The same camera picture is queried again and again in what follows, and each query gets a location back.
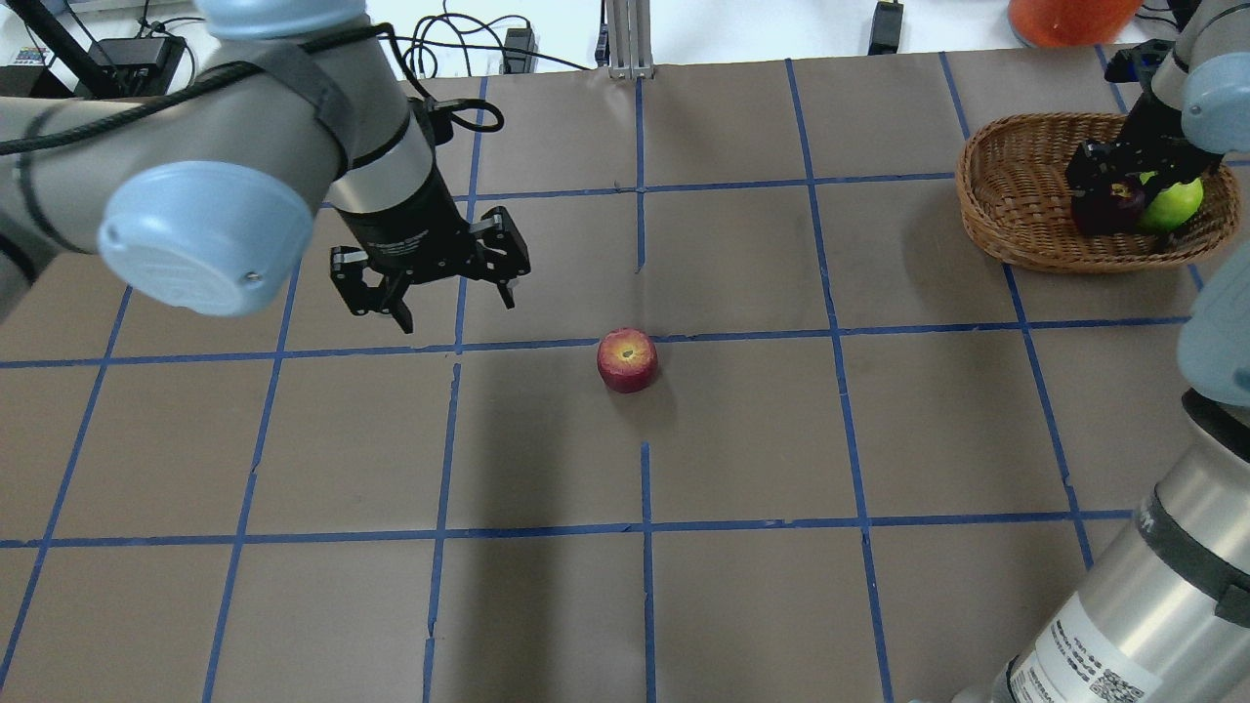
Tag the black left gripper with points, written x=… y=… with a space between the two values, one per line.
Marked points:
x=405 y=227

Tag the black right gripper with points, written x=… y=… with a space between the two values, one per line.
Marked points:
x=1155 y=146

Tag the green apple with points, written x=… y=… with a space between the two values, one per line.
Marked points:
x=1172 y=207

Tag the dark red apple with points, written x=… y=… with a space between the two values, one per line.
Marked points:
x=1109 y=208

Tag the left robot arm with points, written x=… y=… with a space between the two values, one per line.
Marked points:
x=205 y=199

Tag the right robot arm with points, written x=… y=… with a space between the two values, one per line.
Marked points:
x=1162 y=615

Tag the woven wicker basket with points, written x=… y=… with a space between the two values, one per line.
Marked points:
x=1015 y=201

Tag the orange plastic bucket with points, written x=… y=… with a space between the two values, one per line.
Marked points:
x=1054 y=24

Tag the black power adapter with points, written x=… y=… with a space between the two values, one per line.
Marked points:
x=517 y=58

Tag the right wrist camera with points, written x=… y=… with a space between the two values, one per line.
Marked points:
x=1137 y=64

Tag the aluminium frame post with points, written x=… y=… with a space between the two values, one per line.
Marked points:
x=628 y=39

